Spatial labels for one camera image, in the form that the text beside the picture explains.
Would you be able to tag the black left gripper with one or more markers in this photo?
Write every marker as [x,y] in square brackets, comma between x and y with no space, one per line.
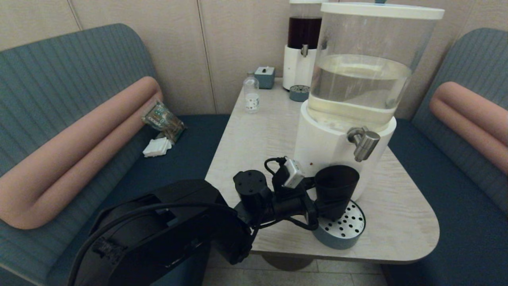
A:
[291,204]

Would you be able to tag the black tapered cup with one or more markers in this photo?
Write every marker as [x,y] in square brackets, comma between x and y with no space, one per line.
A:
[337,184]

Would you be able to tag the large steel dispenser tap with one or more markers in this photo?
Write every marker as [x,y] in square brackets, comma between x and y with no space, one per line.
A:
[366,143]

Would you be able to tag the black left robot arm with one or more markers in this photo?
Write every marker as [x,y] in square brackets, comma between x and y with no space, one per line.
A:
[158,246]

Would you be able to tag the large blue steel drip tray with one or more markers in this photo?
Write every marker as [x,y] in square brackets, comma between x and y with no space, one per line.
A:
[351,234]

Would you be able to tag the large clear water dispenser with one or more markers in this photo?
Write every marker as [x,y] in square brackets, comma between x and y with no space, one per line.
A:
[329,143]

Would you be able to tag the small blue drip tray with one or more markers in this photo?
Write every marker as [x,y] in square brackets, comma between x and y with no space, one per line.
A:
[298,94]

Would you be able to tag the clear plastic bottle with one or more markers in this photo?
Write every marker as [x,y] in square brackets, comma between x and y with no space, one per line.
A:
[251,99]

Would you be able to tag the small blue box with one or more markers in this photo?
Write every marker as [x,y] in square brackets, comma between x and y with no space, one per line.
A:
[265,78]

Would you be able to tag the small dark drink dispenser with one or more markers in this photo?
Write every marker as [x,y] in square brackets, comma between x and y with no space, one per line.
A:
[295,67]

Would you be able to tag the empty blue bench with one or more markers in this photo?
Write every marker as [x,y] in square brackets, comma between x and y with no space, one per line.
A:
[456,222]

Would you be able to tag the small steel dispenser tap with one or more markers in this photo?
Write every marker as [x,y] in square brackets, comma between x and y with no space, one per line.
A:
[304,51]

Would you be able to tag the white paper napkins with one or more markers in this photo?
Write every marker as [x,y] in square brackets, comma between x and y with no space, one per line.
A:
[158,147]

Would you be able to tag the pink bolster on empty bench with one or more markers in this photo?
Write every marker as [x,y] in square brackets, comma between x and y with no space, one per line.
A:
[472,115]

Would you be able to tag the clear plastic snack bag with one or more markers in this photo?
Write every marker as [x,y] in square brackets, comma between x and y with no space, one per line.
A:
[162,119]

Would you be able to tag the pink bolster beside snack bag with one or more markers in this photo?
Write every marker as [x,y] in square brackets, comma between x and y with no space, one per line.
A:
[79,147]

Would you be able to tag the blue bench with snack bag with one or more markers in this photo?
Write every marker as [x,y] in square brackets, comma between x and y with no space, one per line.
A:
[59,79]

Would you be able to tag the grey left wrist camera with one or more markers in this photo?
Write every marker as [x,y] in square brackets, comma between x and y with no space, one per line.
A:
[294,174]

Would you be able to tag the table pedestal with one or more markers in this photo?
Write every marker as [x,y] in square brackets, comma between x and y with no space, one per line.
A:
[287,263]

